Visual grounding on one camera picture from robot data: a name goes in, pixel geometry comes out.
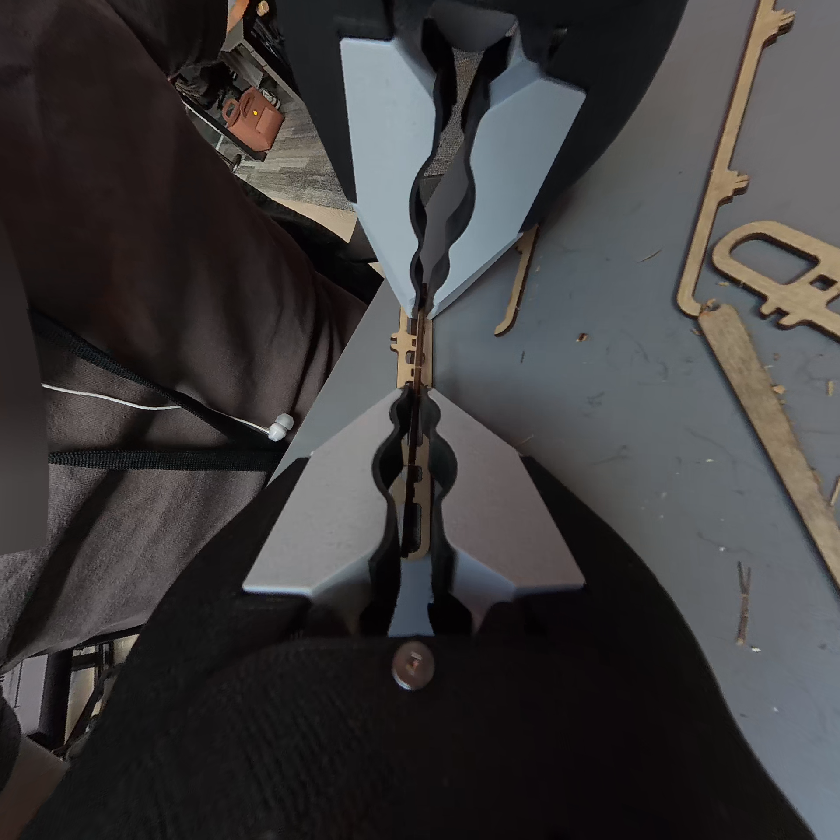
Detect thin notched wooden strip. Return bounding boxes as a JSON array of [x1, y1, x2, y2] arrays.
[[676, 0, 796, 322]]

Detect notched wooden model part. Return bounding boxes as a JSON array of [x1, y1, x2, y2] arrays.
[[390, 303, 435, 565]]

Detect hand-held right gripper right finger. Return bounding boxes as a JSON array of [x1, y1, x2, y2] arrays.
[[419, 387, 586, 636]]

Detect flat wooden strip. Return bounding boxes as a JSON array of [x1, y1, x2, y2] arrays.
[[697, 303, 840, 588]]

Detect person's dark hooded jacket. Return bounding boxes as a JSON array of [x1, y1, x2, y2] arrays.
[[0, 0, 388, 460]]

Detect white earphone cable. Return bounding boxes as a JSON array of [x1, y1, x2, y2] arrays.
[[41, 384, 295, 444]]

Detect brown bag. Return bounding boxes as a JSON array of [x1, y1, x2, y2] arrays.
[[220, 88, 286, 158]]

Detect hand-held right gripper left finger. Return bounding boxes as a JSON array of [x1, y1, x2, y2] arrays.
[[241, 387, 416, 634]]

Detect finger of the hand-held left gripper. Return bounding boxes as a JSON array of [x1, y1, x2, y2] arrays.
[[340, 18, 439, 312], [425, 29, 586, 320]]

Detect small dark twig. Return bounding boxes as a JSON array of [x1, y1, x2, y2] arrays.
[[735, 561, 752, 647]]

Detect metal frame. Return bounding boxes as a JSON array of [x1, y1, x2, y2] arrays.
[[39, 633, 142, 756]]

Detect person's grey trousers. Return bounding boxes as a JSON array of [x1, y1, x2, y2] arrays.
[[0, 459, 263, 677]]

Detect small hooked wooden strip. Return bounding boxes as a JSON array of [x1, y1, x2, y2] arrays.
[[493, 223, 542, 337]]

